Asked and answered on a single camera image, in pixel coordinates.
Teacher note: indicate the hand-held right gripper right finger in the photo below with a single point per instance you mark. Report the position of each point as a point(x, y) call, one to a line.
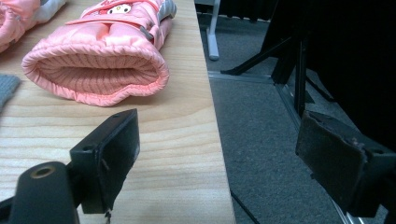
point(336, 161)

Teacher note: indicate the white metal stand frame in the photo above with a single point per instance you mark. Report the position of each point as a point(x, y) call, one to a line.
point(213, 37)

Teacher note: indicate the black curtain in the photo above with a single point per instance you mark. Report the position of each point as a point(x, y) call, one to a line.
point(351, 56)

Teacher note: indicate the black tripod stand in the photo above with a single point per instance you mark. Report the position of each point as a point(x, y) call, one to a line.
point(299, 62)

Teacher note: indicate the pink padded ski glove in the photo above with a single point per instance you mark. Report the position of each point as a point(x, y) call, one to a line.
point(102, 49)
point(18, 18)

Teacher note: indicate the grey knit glove pink cuff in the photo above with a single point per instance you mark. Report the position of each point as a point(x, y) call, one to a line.
point(7, 90)

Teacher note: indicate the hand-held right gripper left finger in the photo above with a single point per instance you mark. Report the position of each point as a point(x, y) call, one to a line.
point(106, 161)

